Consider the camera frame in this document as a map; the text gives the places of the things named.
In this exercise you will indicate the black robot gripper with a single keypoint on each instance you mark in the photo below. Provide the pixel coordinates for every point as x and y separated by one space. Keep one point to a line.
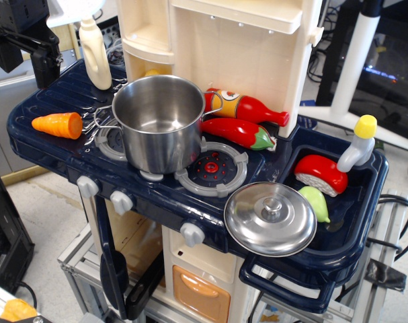
23 27

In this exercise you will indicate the stainless steel pot lid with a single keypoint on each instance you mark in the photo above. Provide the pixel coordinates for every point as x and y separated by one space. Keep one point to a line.
270 219

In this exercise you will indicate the cream toy detergent bottle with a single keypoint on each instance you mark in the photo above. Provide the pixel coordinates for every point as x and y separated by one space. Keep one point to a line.
94 53

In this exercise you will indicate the orange toy carrot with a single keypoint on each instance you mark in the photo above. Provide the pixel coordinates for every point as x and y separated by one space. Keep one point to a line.
67 125

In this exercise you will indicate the grey left stove burner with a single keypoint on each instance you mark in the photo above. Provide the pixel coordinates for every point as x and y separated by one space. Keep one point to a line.
109 142

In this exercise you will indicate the grey stove burner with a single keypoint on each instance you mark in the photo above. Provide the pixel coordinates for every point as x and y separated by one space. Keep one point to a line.
219 171
109 142

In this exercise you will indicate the yellow toy on shelf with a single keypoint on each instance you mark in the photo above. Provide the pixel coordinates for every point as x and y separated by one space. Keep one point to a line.
152 72

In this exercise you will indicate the grey left stove knob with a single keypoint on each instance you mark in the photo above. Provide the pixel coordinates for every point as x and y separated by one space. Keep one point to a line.
87 187

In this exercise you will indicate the grey stove knob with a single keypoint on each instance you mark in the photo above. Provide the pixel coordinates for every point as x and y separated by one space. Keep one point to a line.
87 187
122 203
192 234

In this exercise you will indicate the grey middle stove knob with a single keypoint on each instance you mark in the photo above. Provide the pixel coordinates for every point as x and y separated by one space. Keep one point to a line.
122 203

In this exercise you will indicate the red toy ketchup bottle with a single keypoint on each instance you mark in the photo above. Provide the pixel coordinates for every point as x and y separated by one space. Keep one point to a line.
228 104

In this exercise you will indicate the grey right stove burner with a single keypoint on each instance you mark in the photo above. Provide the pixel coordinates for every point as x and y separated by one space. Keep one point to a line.
219 171

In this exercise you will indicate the red toy chili pepper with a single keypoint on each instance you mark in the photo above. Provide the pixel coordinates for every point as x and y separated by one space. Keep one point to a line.
244 133

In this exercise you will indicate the cream toy kitchen cabinet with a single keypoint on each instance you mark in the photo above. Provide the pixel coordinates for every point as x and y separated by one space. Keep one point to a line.
255 48

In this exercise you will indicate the grey right stove knob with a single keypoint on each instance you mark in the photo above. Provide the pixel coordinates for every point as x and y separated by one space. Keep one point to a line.
192 234

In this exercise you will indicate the orange object bottom left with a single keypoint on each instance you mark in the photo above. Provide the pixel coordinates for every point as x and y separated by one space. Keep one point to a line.
17 309

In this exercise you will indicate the orange toy drawer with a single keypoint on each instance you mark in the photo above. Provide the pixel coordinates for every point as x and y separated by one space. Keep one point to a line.
200 296

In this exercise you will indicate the navy toy kitchen counter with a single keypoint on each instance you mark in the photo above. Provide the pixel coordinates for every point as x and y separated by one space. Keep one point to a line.
305 280

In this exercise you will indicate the red toy cheese wedge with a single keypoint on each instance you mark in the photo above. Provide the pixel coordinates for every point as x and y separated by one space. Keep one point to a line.
321 173

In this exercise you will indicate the green toy pear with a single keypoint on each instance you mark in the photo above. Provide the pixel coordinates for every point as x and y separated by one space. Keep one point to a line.
317 201

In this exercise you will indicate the grey toy faucet yellow cap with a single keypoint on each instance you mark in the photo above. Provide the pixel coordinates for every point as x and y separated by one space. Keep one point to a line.
360 149

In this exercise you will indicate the white stand frame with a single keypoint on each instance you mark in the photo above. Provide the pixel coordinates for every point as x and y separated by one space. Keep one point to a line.
337 114

